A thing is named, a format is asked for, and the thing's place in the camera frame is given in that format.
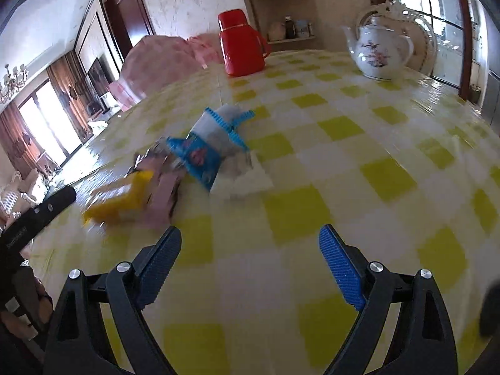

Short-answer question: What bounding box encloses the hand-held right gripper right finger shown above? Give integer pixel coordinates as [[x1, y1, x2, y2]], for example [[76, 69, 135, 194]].
[[318, 224, 458, 375]]

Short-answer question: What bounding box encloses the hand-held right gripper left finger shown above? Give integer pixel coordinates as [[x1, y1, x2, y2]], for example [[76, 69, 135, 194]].
[[46, 226, 183, 375]]

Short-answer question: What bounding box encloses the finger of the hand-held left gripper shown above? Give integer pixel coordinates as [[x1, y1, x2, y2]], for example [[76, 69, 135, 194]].
[[27, 185, 78, 230]]

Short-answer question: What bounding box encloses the yellow snack packet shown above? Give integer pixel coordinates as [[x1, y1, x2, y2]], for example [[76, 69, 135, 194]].
[[82, 170, 156, 228]]

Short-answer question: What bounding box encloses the blue cartoon snack packet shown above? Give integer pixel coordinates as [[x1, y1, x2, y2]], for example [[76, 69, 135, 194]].
[[166, 135, 224, 193]]

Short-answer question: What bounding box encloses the person's left hand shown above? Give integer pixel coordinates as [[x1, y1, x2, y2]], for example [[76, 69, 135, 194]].
[[0, 269, 54, 340]]

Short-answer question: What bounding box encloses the light sofa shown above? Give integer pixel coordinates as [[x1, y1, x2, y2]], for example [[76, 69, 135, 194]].
[[0, 168, 52, 225]]

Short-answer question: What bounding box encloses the yellow checked tablecloth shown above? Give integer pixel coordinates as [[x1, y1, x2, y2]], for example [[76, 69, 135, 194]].
[[29, 49, 500, 375]]

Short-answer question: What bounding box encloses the brown curtain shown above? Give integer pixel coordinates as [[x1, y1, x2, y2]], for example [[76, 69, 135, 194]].
[[46, 51, 96, 143]]

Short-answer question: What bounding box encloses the crystal chandelier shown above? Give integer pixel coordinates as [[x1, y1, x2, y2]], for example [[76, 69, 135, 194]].
[[0, 64, 30, 104]]

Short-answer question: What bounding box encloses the flat screen television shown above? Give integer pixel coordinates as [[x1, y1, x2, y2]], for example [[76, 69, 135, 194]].
[[86, 57, 118, 99]]

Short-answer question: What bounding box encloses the dark rounded object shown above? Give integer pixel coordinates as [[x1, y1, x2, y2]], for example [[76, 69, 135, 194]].
[[478, 281, 500, 338]]

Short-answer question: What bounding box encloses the pink checked cloth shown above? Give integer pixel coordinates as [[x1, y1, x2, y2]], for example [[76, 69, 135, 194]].
[[108, 33, 224, 113]]

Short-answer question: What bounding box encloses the white floral teapot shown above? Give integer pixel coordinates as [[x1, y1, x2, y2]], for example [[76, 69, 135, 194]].
[[342, 17, 415, 81]]

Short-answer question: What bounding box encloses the ornate white chair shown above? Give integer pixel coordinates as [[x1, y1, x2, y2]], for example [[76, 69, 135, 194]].
[[355, 0, 439, 78]]

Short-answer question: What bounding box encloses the red thermos jug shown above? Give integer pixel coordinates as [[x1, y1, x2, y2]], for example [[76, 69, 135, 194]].
[[217, 9, 273, 78]]

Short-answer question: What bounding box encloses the clear bag on shelf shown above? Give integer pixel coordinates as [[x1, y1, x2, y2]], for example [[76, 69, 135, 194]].
[[269, 21, 287, 42]]

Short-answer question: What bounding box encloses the wooden corner shelf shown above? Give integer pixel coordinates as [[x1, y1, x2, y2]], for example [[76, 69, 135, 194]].
[[248, 0, 318, 44]]

